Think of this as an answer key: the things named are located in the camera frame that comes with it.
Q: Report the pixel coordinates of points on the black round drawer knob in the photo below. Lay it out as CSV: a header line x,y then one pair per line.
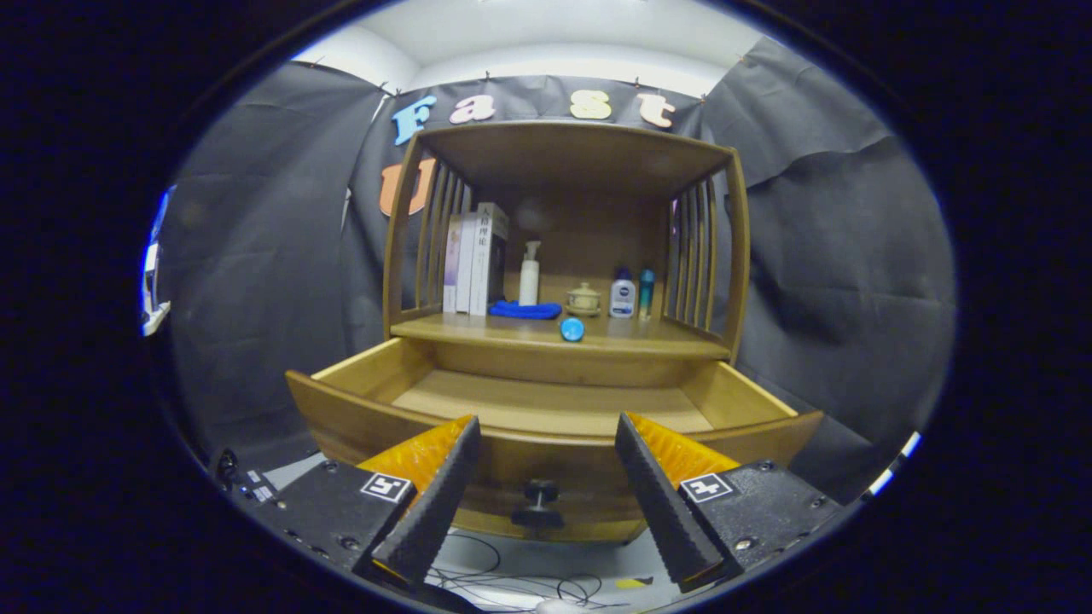
x,y
537,505

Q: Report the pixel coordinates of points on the wooden cabinet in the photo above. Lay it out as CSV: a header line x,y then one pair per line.
x,y
580,153

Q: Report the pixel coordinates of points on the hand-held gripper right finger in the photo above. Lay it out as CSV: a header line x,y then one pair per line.
x,y
661,512

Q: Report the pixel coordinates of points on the white pump bottle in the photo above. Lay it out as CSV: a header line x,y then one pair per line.
x,y
529,281

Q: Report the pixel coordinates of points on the beige lidded teacup with saucer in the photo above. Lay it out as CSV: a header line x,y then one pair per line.
x,y
584,300

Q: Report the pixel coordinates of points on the wooden countertop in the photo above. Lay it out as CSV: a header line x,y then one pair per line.
x,y
648,337

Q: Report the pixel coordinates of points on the slim teal bottle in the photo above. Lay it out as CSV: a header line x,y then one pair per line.
x,y
647,294

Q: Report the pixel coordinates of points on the purple and white book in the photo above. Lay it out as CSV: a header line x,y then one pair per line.
x,y
450,264

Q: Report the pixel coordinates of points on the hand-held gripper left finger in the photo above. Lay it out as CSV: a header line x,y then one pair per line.
x,y
439,512

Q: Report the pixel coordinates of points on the blue folded cloth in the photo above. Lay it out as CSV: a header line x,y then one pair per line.
x,y
525,310

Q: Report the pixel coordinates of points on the white lotion bottle blue cap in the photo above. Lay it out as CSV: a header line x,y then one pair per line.
x,y
623,298

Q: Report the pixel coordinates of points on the yellow tape piece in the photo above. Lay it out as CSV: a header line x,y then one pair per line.
x,y
633,582

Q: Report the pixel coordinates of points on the plain white book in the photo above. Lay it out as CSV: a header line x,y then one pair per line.
x,y
466,264

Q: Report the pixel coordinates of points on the wooden drawer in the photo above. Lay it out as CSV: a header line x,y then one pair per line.
x,y
546,401

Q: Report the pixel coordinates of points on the black power strip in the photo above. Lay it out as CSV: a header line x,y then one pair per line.
x,y
256,488

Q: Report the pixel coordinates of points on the white and black boxed book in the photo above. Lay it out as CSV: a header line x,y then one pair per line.
x,y
482,264

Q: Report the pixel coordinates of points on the blue and white cosmetic tube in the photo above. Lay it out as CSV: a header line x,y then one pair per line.
x,y
572,329

